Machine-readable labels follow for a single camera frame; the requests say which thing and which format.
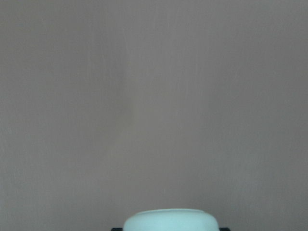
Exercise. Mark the green plastic cup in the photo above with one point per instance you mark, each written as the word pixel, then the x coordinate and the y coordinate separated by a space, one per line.
pixel 171 220

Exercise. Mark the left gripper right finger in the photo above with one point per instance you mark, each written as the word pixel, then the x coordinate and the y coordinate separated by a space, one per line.
pixel 224 229

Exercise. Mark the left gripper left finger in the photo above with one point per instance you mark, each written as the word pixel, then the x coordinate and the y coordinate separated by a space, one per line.
pixel 117 229

